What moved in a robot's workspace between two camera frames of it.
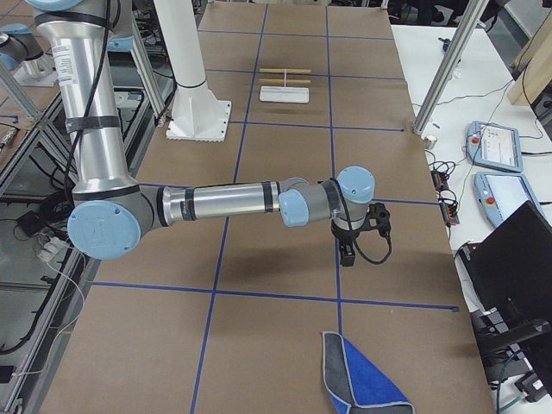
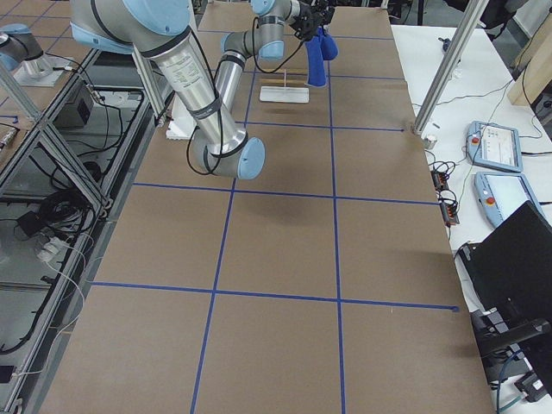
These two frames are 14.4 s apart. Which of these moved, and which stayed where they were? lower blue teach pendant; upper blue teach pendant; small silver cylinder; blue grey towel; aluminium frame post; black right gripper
Moved: black right gripper; blue grey towel
Stayed: aluminium frame post; upper blue teach pendant; small silver cylinder; lower blue teach pendant
